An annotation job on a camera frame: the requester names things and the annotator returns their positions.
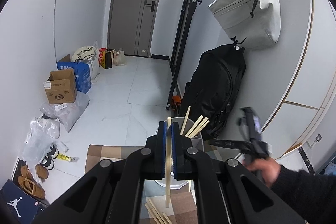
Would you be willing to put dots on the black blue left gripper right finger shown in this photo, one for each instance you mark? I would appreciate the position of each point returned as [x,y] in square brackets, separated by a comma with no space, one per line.
[225,191]

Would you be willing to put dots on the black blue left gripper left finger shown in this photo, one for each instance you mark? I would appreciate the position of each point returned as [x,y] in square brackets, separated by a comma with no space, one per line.
[111,192]

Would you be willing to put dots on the person's right forearm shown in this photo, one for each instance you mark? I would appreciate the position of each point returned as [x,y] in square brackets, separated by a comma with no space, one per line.
[312,197]

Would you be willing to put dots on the person's right hand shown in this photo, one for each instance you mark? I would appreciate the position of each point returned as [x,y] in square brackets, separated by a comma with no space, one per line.
[269,168]

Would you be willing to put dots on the checkered table mat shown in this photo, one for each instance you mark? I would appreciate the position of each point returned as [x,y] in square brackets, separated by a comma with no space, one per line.
[182,208]

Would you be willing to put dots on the chopstick in holder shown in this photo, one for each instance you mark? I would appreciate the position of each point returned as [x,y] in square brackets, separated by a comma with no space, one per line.
[194,126]
[185,121]
[204,119]
[198,129]

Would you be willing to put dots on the translucent grey utensil holder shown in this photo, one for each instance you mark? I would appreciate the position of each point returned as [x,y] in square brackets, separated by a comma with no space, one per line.
[197,142]

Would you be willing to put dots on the yellow tube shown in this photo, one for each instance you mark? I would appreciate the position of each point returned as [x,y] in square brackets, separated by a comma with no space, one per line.
[67,158]

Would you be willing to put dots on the black backpack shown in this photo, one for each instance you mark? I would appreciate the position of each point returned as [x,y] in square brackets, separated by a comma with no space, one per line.
[214,87]

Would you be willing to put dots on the black white sneakers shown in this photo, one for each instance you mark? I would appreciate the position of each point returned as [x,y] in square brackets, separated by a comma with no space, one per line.
[48,160]

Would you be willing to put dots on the tan suede shoes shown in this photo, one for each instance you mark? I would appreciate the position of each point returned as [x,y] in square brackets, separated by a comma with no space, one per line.
[29,185]

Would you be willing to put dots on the clear plastic bag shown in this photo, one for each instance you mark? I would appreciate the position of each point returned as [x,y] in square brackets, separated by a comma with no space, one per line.
[42,134]

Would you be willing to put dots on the grey plastic parcel bag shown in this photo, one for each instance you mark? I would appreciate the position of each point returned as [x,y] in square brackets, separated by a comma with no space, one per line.
[67,113]

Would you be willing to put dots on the navy Jordan shoe box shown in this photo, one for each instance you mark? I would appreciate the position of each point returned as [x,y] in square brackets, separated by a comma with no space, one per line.
[24,207]

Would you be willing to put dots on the brown cardboard box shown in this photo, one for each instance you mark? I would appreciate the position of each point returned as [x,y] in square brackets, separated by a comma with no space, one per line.
[61,87]

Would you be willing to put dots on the blue cardboard box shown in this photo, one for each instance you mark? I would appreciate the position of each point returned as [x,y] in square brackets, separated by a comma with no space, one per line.
[81,70]

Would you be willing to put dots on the beige plastic bag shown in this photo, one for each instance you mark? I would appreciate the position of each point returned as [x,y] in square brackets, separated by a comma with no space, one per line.
[119,58]

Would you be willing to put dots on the red black paper bag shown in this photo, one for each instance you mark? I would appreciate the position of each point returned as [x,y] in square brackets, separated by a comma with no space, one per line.
[105,58]

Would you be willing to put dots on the white tote bag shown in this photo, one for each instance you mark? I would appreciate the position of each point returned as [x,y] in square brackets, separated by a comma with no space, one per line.
[252,24]

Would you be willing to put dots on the cream canvas bag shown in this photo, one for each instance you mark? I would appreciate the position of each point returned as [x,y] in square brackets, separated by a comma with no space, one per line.
[89,55]

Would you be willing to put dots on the black metal stand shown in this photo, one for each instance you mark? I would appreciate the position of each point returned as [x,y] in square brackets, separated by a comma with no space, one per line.
[187,12]

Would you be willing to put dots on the grey entrance door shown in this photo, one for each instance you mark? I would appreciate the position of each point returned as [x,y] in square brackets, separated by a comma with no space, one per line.
[131,24]

